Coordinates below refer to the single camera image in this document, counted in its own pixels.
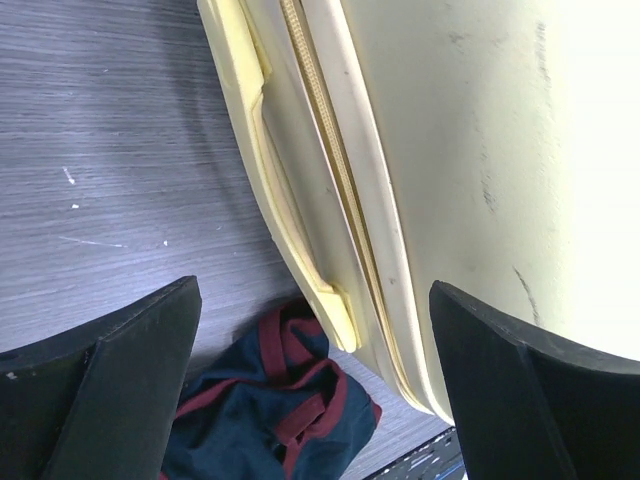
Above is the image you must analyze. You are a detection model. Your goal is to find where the navy garment red trim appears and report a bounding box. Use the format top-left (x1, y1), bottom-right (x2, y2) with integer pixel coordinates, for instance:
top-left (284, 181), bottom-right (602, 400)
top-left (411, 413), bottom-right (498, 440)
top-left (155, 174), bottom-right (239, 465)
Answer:
top-left (159, 298), bottom-right (382, 479)

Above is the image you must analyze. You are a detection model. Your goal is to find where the black mounting base plate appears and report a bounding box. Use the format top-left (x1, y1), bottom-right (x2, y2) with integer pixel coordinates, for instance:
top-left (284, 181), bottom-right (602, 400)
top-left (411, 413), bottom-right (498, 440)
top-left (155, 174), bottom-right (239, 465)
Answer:
top-left (369, 427), bottom-right (467, 480)

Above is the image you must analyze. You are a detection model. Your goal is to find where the yellow suitcase black lining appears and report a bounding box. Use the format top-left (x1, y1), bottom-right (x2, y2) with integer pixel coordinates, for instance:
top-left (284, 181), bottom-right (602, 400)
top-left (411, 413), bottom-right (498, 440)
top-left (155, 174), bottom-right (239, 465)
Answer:
top-left (198, 1), bottom-right (639, 421)

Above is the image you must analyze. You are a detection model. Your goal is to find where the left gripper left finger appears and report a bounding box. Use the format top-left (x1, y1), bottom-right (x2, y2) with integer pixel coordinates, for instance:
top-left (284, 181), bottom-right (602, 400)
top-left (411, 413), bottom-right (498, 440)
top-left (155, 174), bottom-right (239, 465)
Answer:
top-left (1, 276), bottom-right (202, 479)

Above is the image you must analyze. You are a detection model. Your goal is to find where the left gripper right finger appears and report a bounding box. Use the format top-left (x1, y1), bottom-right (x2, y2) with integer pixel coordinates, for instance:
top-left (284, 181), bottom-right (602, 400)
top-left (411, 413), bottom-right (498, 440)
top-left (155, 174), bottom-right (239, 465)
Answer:
top-left (429, 281), bottom-right (639, 479)

